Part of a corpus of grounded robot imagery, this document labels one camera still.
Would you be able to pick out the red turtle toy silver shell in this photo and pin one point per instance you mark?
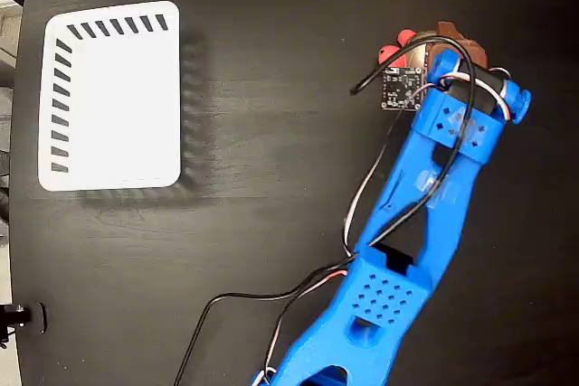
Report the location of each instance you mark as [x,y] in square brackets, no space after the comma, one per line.
[388,52]

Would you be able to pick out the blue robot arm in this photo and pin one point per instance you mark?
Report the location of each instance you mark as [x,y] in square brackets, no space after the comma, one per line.
[407,223]

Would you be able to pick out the white slotted tray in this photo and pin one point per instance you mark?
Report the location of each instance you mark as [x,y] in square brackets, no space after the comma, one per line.
[126,106]

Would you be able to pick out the black table clamp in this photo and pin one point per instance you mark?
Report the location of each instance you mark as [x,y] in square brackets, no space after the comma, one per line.
[36,317]

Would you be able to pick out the camera circuit board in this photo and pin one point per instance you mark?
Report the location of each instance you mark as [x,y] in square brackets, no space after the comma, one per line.
[400,90]

